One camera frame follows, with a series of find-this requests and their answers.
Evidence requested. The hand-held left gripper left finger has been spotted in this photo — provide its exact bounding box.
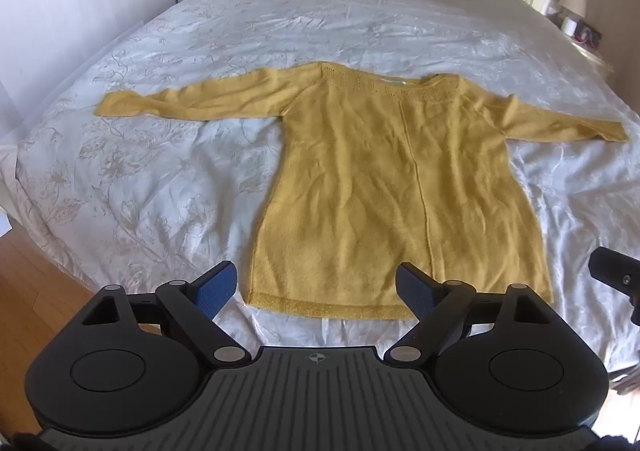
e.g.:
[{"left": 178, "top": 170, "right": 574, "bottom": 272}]
[{"left": 80, "top": 261, "right": 249, "bottom": 368}]

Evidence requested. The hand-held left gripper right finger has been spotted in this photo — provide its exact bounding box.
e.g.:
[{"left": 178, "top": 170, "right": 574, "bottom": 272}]
[{"left": 384, "top": 261, "right": 552, "bottom": 368}]

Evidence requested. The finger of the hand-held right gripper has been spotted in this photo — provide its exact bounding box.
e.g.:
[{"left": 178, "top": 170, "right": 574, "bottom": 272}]
[{"left": 589, "top": 247, "right": 640, "bottom": 304}]

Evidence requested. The yellow knit sweater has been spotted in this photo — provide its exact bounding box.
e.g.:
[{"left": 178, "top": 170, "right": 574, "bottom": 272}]
[{"left": 95, "top": 61, "right": 630, "bottom": 321}]

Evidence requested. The white floral bedspread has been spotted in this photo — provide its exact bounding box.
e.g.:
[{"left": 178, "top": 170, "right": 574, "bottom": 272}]
[{"left": 0, "top": 0, "right": 640, "bottom": 382}]

